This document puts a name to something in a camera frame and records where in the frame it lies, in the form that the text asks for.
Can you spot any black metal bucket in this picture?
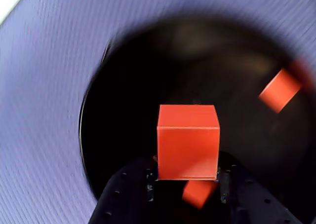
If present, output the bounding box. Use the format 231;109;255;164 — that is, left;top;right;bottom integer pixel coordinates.
78;16;316;224

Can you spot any red cube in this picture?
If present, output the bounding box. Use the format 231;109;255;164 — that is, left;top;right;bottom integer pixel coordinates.
258;68;302;114
182;180;219;210
157;104;221;181

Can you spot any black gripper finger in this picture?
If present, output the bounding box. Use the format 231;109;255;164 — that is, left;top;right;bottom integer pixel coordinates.
216;151;305;224
88;156;159;224

